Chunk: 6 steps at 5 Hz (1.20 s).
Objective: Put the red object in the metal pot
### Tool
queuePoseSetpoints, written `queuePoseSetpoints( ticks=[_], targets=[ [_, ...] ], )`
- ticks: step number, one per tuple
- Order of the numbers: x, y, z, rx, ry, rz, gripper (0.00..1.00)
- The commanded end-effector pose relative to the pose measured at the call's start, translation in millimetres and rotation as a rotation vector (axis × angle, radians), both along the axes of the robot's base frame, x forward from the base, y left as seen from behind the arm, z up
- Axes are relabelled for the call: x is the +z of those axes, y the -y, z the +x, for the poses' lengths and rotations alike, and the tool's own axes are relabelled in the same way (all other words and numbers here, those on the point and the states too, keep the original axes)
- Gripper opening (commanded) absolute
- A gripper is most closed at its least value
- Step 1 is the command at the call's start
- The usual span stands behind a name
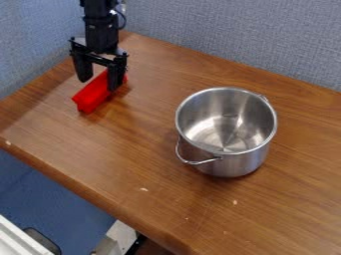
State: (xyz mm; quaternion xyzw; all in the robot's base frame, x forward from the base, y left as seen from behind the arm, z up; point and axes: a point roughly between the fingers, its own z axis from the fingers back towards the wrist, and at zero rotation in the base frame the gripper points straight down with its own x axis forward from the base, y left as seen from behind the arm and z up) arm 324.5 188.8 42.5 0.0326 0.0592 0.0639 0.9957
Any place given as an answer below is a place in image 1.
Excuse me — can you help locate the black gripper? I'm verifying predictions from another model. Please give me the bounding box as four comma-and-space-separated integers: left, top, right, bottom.
70, 37, 130, 92

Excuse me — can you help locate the red rectangular block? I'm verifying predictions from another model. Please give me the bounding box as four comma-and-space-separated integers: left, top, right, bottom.
71, 69, 130, 116

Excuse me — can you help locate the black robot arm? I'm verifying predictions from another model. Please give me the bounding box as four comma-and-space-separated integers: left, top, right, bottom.
70, 0, 129, 92

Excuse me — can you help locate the stainless steel pot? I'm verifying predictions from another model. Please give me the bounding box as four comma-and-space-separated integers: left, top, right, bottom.
174, 87, 279, 177

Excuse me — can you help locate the white table leg base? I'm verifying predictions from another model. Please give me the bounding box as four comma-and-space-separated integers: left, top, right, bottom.
91, 220, 138, 255

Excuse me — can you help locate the white furniture piece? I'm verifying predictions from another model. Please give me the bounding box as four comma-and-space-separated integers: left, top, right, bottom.
0, 214, 54, 255

